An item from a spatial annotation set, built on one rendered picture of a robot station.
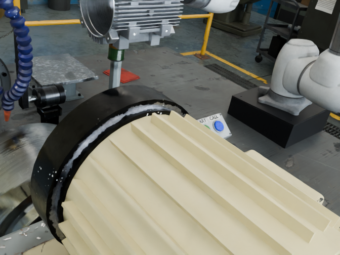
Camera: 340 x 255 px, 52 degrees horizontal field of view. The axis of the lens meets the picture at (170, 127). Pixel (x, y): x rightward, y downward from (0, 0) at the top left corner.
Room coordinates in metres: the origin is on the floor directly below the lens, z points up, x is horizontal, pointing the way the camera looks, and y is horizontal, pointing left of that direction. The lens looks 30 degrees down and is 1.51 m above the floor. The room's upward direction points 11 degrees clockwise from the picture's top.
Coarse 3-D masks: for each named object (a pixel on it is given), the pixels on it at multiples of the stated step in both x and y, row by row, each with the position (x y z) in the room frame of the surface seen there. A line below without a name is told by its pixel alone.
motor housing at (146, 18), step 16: (80, 0) 0.89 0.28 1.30; (96, 0) 0.93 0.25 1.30; (112, 0) 0.96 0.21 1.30; (128, 0) 0.81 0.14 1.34; (144, 0) 0.84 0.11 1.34; (160, 0) 0.87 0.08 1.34; (176, 0) 0.90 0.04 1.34; (96, 16) 0.91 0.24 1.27; (112, 16) 0.94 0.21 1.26; (128, 16) 0.81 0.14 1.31; (144, 16) 0.84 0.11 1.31; (160, 16) 0.87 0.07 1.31; (176, 16) 0.93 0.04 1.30; (96, 32) 0.86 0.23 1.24; (144, 32) 0.85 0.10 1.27
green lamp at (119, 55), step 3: (111, 48) 1.23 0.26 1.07; (108, 51) 1.25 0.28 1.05; (111, 51) 1.23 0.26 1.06; (114, 51) 1.22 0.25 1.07; (117, 51) 1.22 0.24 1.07; (120, 51) 1.23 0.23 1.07; (123, 51) 1.25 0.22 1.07; (108, 54) 1.24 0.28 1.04; (111, 54) 1.22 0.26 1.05; (114, 54) 1.22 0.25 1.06; (117, 54) 1.22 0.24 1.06; (120, 54) 1.23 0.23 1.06; (123, 54) 1.25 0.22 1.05; (108, 57) 1.24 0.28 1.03; (111, 57) 1.22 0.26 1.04; (114, 57) 1.22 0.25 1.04; (117, 57) 1.23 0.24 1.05; (120, 57) 1.23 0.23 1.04; (123, 57) 1.25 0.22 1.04; (117, 60) 1.23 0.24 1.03
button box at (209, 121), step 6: (216, 114) 0.84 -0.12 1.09; (198, 120) 0.79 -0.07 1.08; (204, 120) 0.80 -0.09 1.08; (210, 120) 0.81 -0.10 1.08; (216, 120) 0.82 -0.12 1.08; (222, 120) 0.83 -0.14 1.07; (210, 126) 0.79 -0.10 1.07; (216, 132) 0.79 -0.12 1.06; (222, 132) 0.80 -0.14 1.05; (228, 132) 0.81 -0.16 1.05
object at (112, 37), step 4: (80, 20) 0.89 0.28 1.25; (84, 24) 0.88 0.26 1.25; (172, 28) 0.93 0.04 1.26; (108, 32) 0.80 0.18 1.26; (112, 32) 0.80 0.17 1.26; (116, 32) 0.81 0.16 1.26; (172, 32) 0.93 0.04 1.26; (108, 36) 0.80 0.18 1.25; (112, 36) 0.79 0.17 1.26; (116, 36) 0.80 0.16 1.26; (164, 36) 0.93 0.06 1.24; (168, 36) 0.94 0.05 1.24; (108, 40) 0.80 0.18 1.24; (112, 40) 0.80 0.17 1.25; (116, 40) 0.81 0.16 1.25
